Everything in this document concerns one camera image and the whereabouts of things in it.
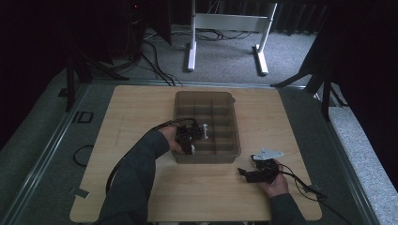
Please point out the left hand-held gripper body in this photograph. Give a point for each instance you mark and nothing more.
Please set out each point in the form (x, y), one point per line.
(187, 134)

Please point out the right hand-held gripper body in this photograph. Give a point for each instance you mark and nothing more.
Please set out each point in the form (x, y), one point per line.
(266, 167)

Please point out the brown divided organizer box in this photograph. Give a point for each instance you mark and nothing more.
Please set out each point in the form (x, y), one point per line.
(219, 125)

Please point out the person's left hand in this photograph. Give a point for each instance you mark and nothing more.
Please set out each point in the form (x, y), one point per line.
(170, 137)

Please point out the person's right hand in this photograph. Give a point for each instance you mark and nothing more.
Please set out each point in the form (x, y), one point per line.
(277, 187)

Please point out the black metal stand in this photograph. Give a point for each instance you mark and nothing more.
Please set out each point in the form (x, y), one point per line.
(70, 81)
(325, 90)

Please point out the grey tape piece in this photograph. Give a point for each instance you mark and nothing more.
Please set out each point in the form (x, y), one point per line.
(82, 193)

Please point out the dark computer tower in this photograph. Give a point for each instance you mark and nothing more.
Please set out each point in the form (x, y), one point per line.
(135, 28)

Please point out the small black tape piece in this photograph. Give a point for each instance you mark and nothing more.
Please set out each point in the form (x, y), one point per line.
(62, 92)

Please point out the white desk frame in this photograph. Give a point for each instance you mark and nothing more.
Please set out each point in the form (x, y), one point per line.
(230, 22)

